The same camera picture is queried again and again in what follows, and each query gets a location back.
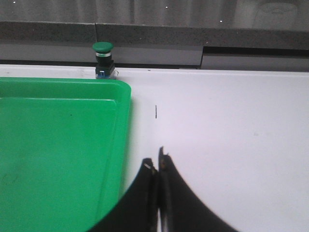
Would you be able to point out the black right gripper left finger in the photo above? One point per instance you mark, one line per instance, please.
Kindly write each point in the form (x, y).
(137, 210)

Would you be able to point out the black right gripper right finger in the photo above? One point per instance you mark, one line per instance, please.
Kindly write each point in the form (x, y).
(180, 209)

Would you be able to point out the green mushroom push button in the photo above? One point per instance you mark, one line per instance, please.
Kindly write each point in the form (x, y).
(105, 68)

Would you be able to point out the green plastic tray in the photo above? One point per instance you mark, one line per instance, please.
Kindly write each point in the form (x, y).
(62, 145)

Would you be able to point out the grey stone counter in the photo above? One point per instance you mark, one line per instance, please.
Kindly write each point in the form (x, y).
(202, 34)

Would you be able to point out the white appliance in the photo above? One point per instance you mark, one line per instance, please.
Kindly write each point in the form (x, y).
(282, 15)

